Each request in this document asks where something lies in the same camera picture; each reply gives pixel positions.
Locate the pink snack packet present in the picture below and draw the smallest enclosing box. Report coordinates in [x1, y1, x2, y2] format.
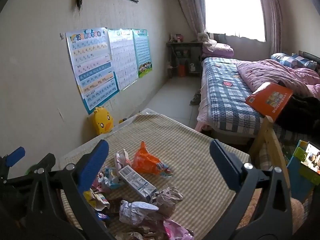
[163, 219, 195, 240]

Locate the blue green toy board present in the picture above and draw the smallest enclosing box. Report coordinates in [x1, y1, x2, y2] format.
[287, 139, 316, 201]

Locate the blue white wrapper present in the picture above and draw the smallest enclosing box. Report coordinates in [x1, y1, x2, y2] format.
[103, 166, 126, 190]

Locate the yellow duck toy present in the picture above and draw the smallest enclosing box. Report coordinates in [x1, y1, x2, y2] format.
[92, 106, 115, 134]

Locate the white chart wall poster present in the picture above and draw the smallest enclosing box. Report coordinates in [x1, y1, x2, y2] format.
[107, 29, 139, 92]

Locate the black clothing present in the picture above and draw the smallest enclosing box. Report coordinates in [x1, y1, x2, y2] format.
[277, 94, 320, 133]

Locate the orange snack packet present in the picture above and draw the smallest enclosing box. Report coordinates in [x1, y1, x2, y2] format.
[131, 141, 174, 178]

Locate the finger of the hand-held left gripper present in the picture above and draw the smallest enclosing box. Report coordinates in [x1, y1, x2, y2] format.
[0, 147, 26, 178]
[35, 153, 57, 174]

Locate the pink patterned curtain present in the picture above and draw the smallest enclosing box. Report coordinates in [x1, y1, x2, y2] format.
[172, 0, 207, 41]
[264, 0, 283, 56]

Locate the green-bordered chart wall poster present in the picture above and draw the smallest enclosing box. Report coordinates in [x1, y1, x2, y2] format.
[132, 29, 153, 79]

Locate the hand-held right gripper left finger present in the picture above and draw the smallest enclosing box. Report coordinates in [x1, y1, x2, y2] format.
[25, 139, 118, 240]

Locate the white drink carton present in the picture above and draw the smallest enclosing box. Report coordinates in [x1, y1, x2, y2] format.
[118, 165, 158, 202]

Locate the green striped tablecloth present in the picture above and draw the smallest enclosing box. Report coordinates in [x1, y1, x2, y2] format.
[59, 113, 251, 240]

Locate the crumpled white wrapper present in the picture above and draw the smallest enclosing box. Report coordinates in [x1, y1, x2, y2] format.
[119, 201, 160, 227]

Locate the blue plaid pillow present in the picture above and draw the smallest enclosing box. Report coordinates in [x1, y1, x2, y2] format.
[271, 52, 317, 71]

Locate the black headboard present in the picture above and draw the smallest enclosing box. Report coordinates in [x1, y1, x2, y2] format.
[298, 51, 320, 65]

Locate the pair of shoes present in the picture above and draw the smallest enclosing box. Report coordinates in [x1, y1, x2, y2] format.
[190, 89, 202, 106]

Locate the dark shelf unit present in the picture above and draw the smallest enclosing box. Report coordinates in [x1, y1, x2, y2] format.
[166, 41, 203, 78]

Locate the bright window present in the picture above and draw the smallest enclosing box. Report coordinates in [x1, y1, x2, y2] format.
[202, 0, 266, 43]

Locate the orange book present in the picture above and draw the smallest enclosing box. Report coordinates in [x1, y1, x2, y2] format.
[245, 82, 294, 122]

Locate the blue plaid bed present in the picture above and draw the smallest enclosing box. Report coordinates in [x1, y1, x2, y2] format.
[196, 56, 266, 133]

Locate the yellow wrapper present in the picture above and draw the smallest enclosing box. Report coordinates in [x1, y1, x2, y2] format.
[83, 189, 111, 211]

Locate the folded pink quilt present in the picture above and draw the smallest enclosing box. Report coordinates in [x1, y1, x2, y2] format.
[202, 39, 235, 59]

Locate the wooden frame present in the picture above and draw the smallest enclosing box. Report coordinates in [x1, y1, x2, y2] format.
[248, 116, 288, 173]

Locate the crumpled brownish paper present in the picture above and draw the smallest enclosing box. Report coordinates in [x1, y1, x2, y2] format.
[152, 186, 185, 217]

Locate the beige fluffy rug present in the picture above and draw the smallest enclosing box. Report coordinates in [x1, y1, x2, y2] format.
[237, 195, 305, 233]

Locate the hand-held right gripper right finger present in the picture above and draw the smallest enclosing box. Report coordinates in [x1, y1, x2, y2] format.
[207, 139, 293, 240]

